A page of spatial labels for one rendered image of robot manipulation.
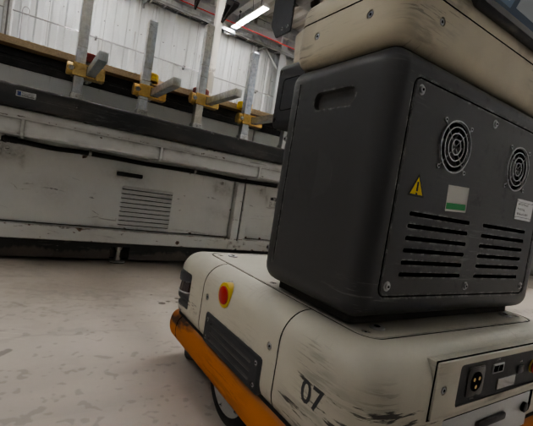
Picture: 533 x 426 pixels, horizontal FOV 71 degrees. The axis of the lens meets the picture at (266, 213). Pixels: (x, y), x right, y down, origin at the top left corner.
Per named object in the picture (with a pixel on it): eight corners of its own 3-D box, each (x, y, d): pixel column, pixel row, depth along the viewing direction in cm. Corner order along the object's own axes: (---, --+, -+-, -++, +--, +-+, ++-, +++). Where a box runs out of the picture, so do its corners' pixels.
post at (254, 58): (244, 149, 186) (260, 52, 184) (239, 148, 184) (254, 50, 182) (241, 149, 189) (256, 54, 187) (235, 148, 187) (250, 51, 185)
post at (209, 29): (200, 129, 173) (215, 24, 170) (193, 127, 171) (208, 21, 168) (197, 129, 175) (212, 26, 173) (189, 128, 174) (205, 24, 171)
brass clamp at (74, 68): (104, 82, 148) (106, 69, 147) (66, 72, 140) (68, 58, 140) (101, 84, 153) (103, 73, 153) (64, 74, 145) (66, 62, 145)
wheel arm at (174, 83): (180, 90, 136) (182, 78, 136) (171, 87, 134) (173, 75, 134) (148, 103, 172) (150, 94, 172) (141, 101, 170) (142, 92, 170)
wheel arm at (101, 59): (108, 65, 122) (110, 51, 122) (96, 62, 120) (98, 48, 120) (90, 85, 159) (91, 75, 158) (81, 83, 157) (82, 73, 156)
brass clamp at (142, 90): (166, 101, 161) (167, 90, 161) (134, 93, 154) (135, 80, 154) (162, 103, 166) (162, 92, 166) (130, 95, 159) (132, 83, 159)
